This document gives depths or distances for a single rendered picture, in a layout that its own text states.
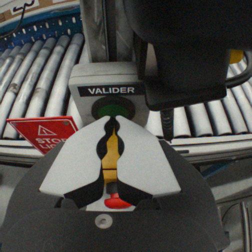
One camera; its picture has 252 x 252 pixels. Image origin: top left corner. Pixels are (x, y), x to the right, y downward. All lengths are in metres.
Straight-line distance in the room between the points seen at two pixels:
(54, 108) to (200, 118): 0.37
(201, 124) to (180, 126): 0.06
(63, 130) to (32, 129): 0.05
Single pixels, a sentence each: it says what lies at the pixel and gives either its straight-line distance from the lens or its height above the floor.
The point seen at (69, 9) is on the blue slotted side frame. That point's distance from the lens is 0.71.
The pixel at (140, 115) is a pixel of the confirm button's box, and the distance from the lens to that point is 0.15.
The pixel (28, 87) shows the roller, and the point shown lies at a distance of 0.55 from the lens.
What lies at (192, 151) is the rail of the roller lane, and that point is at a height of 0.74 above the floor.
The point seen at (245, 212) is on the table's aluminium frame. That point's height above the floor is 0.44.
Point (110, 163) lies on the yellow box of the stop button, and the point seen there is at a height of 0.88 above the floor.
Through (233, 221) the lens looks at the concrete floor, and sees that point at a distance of 1.34.
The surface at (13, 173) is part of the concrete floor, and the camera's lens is 1.39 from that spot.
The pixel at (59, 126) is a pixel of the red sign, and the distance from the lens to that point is 0.21.
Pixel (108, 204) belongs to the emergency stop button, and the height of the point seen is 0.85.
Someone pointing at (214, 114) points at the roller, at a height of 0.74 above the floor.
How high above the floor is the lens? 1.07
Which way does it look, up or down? 60 degrees down
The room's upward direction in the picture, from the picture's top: straight up
